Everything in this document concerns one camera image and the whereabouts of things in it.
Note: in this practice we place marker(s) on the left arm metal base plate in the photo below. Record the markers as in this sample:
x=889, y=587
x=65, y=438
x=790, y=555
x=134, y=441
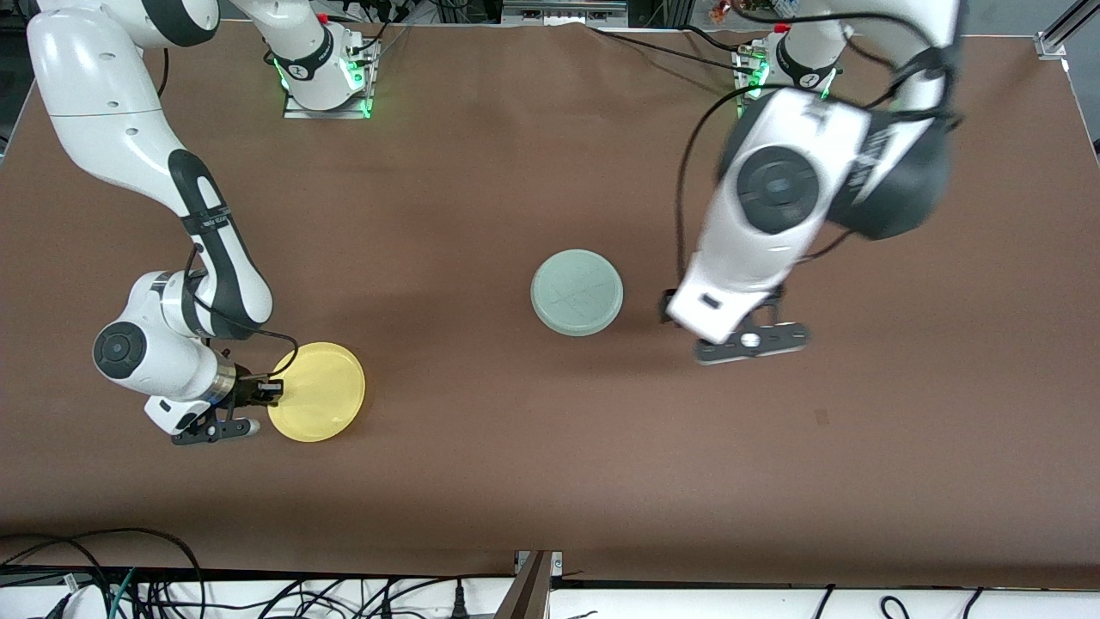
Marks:
x=746, y=77

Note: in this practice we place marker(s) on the aluminium frame corner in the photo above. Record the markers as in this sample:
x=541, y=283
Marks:
x=1061, y=34

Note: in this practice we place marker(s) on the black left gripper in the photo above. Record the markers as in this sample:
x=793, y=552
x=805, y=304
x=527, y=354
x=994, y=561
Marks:
x=664, y=309

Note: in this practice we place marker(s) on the aluminium profile beam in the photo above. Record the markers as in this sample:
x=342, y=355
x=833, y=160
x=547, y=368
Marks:
x=528, y=593

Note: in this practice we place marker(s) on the silver metal box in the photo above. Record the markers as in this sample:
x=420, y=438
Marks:
x=563, y=10

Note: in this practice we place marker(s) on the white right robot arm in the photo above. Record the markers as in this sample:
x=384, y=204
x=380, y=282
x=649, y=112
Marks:
x=103, y=94

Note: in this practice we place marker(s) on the brown table cover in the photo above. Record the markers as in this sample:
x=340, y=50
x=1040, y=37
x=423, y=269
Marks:
x=550, y=447

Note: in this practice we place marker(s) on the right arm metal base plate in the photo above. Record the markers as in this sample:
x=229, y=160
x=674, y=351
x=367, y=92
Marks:
x=296, y=110

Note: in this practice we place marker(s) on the yellow round plate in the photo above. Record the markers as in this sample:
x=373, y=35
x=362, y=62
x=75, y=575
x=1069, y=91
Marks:
x=322, y=394

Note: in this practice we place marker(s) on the pale green round plate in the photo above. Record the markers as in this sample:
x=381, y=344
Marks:
x=577, y=292

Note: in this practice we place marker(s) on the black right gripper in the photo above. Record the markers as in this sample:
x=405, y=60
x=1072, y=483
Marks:
x=247, y=391

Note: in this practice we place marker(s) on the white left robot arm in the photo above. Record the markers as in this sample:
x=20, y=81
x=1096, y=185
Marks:
x=773, y=189

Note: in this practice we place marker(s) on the white lower shelf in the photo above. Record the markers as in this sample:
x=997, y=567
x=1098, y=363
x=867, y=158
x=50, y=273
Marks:
x=687, y=606

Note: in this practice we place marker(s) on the white rounded device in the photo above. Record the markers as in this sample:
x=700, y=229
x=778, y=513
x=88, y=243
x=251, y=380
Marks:
x=86, y=602

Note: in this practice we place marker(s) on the small metal bracket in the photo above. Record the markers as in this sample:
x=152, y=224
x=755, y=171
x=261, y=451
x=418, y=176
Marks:
x=557, y=563

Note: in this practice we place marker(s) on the small orange object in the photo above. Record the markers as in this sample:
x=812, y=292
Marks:
x=726, y=10

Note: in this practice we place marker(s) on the black power plug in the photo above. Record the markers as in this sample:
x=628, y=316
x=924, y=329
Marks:
x=460, y=606

